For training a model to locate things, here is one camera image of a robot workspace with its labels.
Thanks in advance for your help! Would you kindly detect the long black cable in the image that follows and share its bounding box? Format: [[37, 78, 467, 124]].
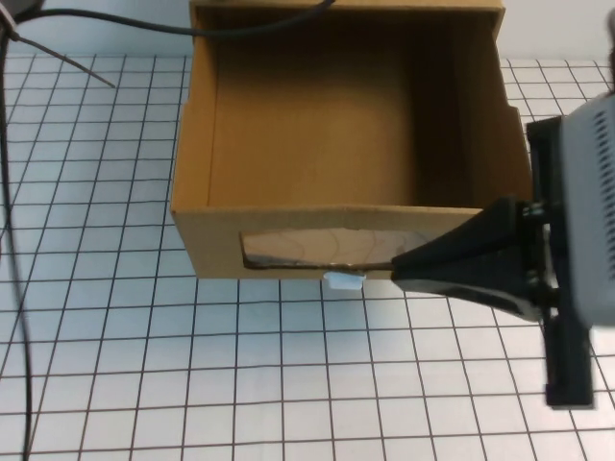
[[0, 28, 39, 461]]

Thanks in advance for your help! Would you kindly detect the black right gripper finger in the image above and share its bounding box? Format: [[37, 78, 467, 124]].
[[393, 277, 554, 323], [392, 195, 529, 285]]

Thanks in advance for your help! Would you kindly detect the grey white wrist camera box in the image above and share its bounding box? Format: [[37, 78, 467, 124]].
[[551, 92, 615, 332]]

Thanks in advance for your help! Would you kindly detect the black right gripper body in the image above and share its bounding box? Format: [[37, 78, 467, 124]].
[[522, 115, 598, 410]]

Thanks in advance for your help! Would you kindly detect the brown cardboard shoe box shell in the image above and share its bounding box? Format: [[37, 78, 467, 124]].
[[189, 0, 508, 109]]

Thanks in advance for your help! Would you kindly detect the cardboard drawer with window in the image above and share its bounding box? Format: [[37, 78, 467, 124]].
[[168, 8, 534, 281]]

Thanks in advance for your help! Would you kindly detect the thick black cable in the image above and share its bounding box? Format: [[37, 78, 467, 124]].
[[12, 0, 336, 38]]

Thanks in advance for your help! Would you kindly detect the grey zip tie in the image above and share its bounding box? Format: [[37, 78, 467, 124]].
[[8, 27, 118, 89]]

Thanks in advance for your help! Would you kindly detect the white plastic drawer pull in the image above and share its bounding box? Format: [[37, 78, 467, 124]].
[[322, 270, 367, 292]]

